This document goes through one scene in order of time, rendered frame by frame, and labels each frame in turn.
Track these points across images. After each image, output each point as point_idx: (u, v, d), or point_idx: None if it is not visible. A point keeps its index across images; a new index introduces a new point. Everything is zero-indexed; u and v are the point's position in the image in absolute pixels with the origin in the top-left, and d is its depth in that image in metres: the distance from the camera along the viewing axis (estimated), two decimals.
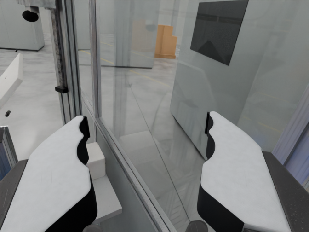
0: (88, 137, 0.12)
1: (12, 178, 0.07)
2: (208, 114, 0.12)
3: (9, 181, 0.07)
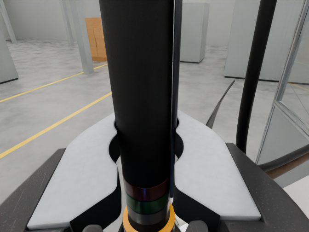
0: None
1: (50, 164, 0.08)
2: None
3: (48, 167, 0.08)
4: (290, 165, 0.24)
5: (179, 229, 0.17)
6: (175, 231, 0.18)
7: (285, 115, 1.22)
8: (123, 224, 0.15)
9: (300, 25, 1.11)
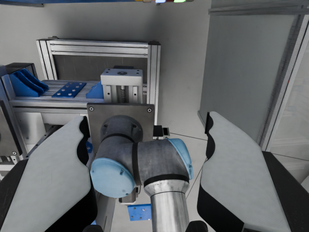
0: (88, 137, 0.12)
1: (12, 178, 0.07)
2: (208, 114, 0.12)
3: (9, 181, 0.07)
4: None
5: None
6: None
7: None
8: None
9: None
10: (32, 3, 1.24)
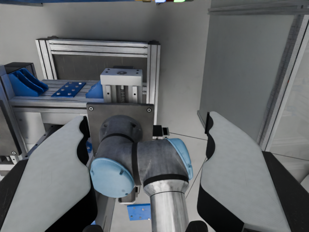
0: (88, 137, 0.12)
1: (12, 178, 0.07)
2: (208, 114, 0.12)
3: (9, 181, 0.07)
4: None
5: None
6: None
7: None
8: None
9: None
10: (31, 2, 1.24)
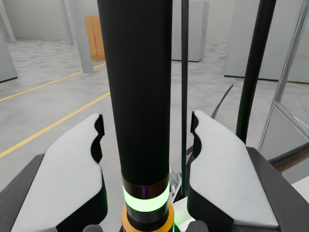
0: (103, 135, 0.12)
1: (29, 171, 0.08)
2: (193, 113, 0.12)
3: (26, 174, 0.07)
4: (289, 164, 0.24)
5: (178, 227, 0.17)
6: (174, 229, 0.18)
7: (283, 115, 1.22)
8: (123, 222, 0.15)
9: (299, 26, 1.12)
10: None
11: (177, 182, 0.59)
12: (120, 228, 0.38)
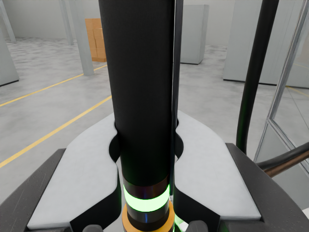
0: None
1: (50, 164, 0.08)
2: None
3: (48, 167, 0.08)
4: (290, 163, 0.24)
5: (178, 227, 0.17)
6: (174, 228, 0.18)
7: (277, 134, 1.30)
8: (123, 222, 0.15)
9: (291, 52, 1.19)
10: None
11: None
12: None
